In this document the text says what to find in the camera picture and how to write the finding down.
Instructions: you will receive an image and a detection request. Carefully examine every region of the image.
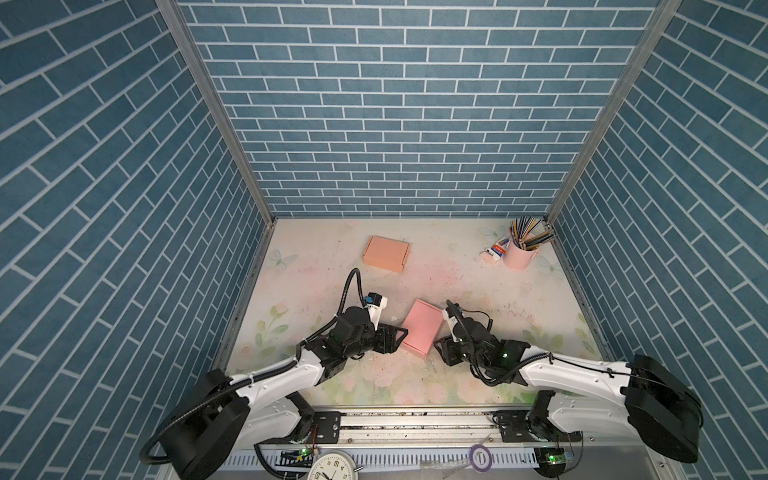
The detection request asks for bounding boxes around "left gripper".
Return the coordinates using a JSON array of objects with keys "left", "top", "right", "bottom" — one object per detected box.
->
[{"left": 343, "top": 321, "right": 410, "bottom": 360}]

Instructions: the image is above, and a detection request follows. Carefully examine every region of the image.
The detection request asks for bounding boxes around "pink paper box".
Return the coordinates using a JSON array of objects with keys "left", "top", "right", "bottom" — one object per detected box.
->
[{"left": 401, "top": 299, "right": 444, "bottom": 360}]

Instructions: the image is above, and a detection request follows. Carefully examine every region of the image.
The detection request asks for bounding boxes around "orange paper box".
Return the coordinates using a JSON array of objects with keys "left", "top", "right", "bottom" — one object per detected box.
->
[{"left": 363, "top": 236, "right": 410, "bottom": 273}]

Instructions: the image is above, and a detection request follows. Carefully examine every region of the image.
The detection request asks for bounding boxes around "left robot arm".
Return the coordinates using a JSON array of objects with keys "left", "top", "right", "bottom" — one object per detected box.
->
[{"left": 139, "top": 292, "right": 409, "bottom": 479}]

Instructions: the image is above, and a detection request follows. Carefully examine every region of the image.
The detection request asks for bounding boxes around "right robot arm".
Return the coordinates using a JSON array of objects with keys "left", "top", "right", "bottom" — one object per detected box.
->
[{"left": 434, "top": 302, "right": 704, "bottom": 464}]

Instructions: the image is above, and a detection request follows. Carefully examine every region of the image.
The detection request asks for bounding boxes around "pink pencil cup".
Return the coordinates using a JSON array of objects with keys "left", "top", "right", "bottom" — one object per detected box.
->
[{"left": 502, "top": 241, "right": 538, "bottom": 271}]

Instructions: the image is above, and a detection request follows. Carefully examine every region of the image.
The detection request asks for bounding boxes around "coloured pencils bundle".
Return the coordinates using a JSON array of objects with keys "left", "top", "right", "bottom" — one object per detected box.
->
[{"left": 509, "top": 216, "right": 555, "bottom": 251}]

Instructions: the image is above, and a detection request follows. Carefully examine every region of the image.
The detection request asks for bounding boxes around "white analog clock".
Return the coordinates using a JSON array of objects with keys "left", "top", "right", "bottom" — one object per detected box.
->
[{"left": 307, "top": 450, "right": 360, "bottom": 480}]

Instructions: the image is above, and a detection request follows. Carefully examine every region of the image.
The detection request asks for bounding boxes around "purple tape roll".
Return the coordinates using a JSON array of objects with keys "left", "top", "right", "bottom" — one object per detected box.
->
[{"left": 468, "top": 444, "right": 493, "bottom": 473}]

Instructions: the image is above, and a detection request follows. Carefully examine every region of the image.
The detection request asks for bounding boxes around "green lit circuit board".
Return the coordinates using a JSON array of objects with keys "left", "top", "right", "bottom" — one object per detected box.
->
[{"left": 534, "top": 447, "right": 572, "bottom": 479}]

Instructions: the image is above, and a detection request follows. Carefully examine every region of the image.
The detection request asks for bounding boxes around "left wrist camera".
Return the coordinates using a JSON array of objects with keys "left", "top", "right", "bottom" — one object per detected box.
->
[{"left": 365, "top": 292, "right": 388, "bottom": 330}]

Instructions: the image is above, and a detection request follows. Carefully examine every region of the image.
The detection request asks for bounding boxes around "aluminium rail frame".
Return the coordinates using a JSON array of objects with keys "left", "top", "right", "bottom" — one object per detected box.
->
[{"left": 216, "top": 408, "right": 650, "bottom": 479}]

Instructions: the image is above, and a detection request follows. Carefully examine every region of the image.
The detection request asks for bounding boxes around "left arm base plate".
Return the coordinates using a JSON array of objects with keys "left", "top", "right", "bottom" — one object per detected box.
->
[{"left": 263, "top": 410, "right": 343, "bottom": 446}]

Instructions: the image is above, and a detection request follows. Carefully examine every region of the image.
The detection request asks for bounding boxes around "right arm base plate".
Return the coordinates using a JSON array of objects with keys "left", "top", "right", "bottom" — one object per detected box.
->
[{"left": 491, "top": 409, "right": 583, "bottom": 443}]

